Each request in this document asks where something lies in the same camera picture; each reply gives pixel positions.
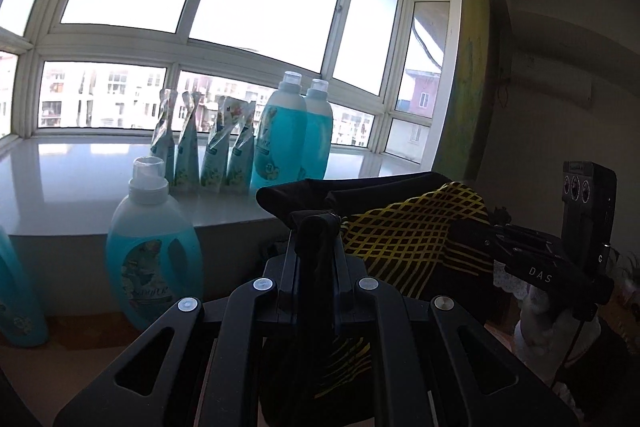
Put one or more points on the white lace cloth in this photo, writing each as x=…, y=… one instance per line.
x=545, y=332

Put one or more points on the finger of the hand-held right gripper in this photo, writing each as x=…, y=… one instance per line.
x=470, y=239

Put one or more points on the yellow green curtain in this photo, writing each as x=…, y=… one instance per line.
x=470, y=82

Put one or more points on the detergent refill pouch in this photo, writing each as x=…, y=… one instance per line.
x=164, y=137
x=241, y=162
x=216, y=157
x=187, y=152

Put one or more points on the tall blue detergent bottle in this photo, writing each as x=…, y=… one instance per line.
x=320, y=132
x=277, y=142

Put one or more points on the white windowsill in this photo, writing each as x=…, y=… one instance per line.
x=75, y=187

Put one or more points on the white framed window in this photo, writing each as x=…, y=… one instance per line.
x=200, y=7

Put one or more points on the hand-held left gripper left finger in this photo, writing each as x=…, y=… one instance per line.
x=240, y=332

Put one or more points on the black pants with yellow pattern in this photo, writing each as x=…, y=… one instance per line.
x=400, y=237

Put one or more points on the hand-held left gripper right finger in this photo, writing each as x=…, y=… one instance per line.
x=400, y=332

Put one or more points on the large blue detergent bottle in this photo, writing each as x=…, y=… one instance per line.
x=150, y=257
x=17, y=297

